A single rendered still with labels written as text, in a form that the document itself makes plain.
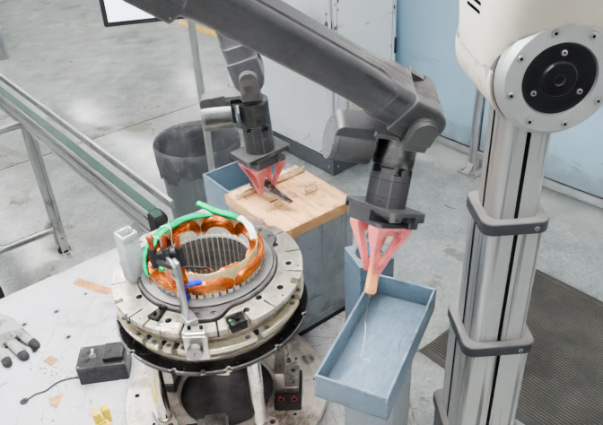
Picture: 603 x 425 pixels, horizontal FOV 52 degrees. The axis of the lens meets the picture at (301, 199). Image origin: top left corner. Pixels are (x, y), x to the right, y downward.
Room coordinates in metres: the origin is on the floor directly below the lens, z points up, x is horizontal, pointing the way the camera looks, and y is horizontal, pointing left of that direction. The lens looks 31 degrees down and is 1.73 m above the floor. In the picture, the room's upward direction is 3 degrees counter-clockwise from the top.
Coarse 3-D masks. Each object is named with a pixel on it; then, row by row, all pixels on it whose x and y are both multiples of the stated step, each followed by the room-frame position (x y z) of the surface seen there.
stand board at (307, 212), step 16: (272, 176) 1.19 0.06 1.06; (304, 176) 1.18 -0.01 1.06; (288, 192) 1.12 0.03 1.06; (304, 192) 1.11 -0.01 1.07; (320, 192) 1.11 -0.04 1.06; (336, 192) 1.11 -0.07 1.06; (240, 208) 1.07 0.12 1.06; (256, 208) 1.06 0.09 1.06; (288, 208) 1.05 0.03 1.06; (304, 208) 1.05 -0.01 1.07; (320, 208) 1.05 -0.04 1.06; (336, 208) 1.05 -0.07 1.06; (288, 224) 1.00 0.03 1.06; (304, 224) 1.00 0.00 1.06; (320, 224) 1.02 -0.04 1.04
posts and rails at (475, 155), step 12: (480, 96) 3.00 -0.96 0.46; (480, 108) 3.00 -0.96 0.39; (480, 120) 3.00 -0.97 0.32; (444, 144) 3.16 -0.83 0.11; (456, 144) 3.10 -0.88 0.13; (468, 156) 3.03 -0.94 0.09; (480, 156) 2.98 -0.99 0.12; (564, 192) 2.57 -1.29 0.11; (576, 192) 2.53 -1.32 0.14; (600, 204) 2.44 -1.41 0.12
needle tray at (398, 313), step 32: (384, 288) 0.82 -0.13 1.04; (416, 288) 0.80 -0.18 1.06; (352, 320) 0.73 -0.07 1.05; (384, 320) 0.76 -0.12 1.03; (416, 320) 0.75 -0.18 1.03; (352, 352) 0.69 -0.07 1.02; (384, 352) 0.69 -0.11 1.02; (320, 384) 0.61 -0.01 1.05; (352, 384) 0.63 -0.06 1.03; (384, 384) 0.62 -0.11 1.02; (352, 416) 0.67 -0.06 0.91; (384, 416) 0.56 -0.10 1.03
